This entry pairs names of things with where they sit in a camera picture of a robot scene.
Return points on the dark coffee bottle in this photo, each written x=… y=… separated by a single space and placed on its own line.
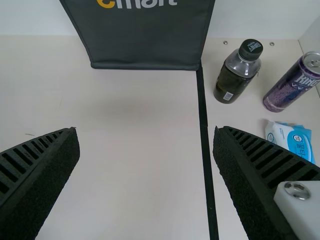
x=232 y=80

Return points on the black strip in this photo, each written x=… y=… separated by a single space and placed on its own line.
x=206 y=150

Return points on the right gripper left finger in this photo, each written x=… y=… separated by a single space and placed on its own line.
x=37 y=175

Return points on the purple can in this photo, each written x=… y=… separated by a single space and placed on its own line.
x=287 y=90

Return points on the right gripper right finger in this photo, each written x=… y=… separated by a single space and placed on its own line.
x=250 y=175

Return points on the blue white wet wipes pack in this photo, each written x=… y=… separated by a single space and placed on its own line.
x=295 y=140

